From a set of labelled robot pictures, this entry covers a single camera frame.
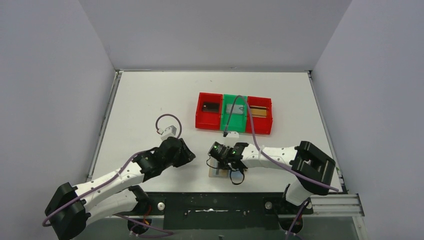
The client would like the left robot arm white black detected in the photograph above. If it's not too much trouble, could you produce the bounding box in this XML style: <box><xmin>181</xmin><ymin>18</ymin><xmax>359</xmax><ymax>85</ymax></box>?
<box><xmin>42</xmin><ymin>136</ymin><xmax>196</xmax><ymax>240</ymax></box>

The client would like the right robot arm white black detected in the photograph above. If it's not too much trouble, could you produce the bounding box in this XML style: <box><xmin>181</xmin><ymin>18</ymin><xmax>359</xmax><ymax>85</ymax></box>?
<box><xmin>208</xmin><ymin>141</ymin><xmax>337</xmax><ymax>214</ymax></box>

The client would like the silver credit card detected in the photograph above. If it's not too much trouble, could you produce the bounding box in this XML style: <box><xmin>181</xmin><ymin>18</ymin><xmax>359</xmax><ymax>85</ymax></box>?
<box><xmin>225</xmin><ymin>104</ymin><xmax>245</xmax><ymax>115</ymax></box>

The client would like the black credit card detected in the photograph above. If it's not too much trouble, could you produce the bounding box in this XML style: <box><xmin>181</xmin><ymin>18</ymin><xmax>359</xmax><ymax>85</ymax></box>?
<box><xmin>201</xmin><ymin>101</ymin><xmax>220</xmax><ymax>113</ymax></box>

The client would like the gold credit card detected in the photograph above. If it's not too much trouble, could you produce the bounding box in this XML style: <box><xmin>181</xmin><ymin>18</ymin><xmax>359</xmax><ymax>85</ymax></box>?
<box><xmin>250</xmin><ymin>105</ymin><xmax>268</xmax><ymax>118</ymax></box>

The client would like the green plastic bin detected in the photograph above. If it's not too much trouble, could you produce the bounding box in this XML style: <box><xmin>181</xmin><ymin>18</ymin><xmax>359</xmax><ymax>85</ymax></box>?
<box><xmin>219</xmin><ymin>94</ymin><xmax>248</xmax><ymax>133</ymax></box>

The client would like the left red plastic bin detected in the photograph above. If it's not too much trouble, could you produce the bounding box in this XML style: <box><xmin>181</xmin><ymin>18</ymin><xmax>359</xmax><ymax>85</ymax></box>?
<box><xmin>195</xmin><ymin>92</ymin><xmax>223</xmax><ymax>131</ymax></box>

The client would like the red plastic bin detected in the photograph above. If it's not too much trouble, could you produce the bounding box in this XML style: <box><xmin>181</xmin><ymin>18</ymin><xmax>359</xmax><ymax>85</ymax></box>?
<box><xmin>195</xmin><ymin>92</ymin><xmax>223</xmax><ymax>131</ymax></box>
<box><xmin>247</xmin><ymin>96</ymin><xmax>273</xmax><ymax>135</ymax></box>

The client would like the right red plastic bin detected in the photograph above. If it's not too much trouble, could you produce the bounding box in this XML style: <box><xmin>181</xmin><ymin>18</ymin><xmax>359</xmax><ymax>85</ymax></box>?
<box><xmin>247</xmin><ymin>96</ymin><xmax>273</xmax><ymax>135</ymax></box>

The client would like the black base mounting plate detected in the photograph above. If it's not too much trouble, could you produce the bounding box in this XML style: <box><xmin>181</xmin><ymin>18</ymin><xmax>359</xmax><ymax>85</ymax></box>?
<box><xmin>112</xmin><ymin>183</ymin><xmax>316</xmax><ymax>231</ymax></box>

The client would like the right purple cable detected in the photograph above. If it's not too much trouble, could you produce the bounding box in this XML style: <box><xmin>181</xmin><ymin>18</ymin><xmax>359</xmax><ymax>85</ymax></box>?
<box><xmin>222</xmin><ymin>95</ymin><xmax>339</xmax><ymax>240</ymax></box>

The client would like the purple cable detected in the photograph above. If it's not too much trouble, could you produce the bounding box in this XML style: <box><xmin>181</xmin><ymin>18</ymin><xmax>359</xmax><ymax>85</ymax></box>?
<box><xmin>42</xmin><ymin>113</ymin><xmax>183</xmax><ymax>239</ymax></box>
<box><xmin>222</xmin><ymin>95</ymin><xmax>339</xmax><ymax>240</ymax></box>

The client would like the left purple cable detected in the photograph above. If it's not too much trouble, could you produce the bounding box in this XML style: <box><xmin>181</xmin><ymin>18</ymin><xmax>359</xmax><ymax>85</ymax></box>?
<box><xmin>42</xmin><ymin>113</ymin><xmax>183</xmax><ymax>239</ymax></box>

